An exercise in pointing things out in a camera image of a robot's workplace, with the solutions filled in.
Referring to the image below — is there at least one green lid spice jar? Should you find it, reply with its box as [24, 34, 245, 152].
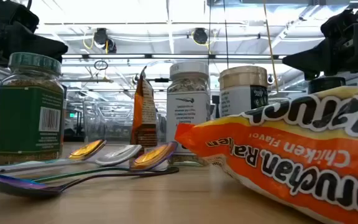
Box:
[0, 52, 65, 166]

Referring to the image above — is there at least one overhead light bar rail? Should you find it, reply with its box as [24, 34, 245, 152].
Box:
[61, 54, 287, 60]

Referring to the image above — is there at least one rainbow spoon teal handle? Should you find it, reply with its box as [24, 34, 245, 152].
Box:
[0, 139, 108, 174]

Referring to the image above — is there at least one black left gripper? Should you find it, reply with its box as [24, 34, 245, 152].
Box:
[0, 0, 69, 66]

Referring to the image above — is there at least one tan lid seasoning jar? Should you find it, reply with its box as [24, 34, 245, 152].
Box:
[218, 65, 269, 118]

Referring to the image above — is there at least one black ceiling cable reel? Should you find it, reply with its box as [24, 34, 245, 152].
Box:
[192, 27, 209, 45]
[93, 27, 117, 54]

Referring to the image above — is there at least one orange chicken ramen pack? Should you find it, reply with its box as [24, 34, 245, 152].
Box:
[175, 85, 358, 224]

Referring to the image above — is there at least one rainbow spoon purple bowl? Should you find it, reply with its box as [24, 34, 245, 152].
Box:
[0, 166, 180, 199]

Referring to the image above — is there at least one grey overhead beam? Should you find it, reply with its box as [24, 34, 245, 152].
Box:
[61, 77, 114, 83]

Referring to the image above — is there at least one brown orange snack pouch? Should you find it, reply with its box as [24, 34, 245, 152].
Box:
[130, 65, 158, 149]

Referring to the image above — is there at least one hanging black cable loop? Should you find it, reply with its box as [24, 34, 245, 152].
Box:
[93, 60, 109, 71]

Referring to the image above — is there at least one white lid seasoning jar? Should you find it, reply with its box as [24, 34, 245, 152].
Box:
[165, 61, 211, 166]

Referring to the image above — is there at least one yellow hanging cable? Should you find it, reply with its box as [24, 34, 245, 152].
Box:
[262, 0, 280, 93]

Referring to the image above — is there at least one rainbow spoon green handle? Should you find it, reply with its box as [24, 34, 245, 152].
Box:
[0, 141, 179, 196]

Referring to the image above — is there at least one silver spoon blue handle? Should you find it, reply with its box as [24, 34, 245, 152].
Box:
[0, 144, 142, 174]

